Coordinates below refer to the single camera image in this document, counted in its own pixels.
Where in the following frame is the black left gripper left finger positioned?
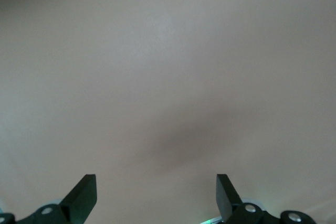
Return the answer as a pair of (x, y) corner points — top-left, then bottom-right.
(0, 174), (98, 224)

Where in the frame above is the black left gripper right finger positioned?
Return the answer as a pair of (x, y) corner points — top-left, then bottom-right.
(216, 174), (315, 224)

